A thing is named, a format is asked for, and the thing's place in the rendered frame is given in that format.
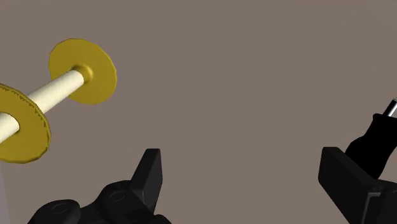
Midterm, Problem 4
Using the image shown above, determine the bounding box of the black handled metal tool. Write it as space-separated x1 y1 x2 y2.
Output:
344 98 397 180

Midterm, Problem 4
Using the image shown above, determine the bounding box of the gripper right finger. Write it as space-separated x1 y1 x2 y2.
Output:
317 146 397 224

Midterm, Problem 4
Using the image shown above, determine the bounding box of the gold and cream spool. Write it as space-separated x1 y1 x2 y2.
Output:
0 38 118 164

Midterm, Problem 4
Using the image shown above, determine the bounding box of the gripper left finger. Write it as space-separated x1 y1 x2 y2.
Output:
27 148 172 224

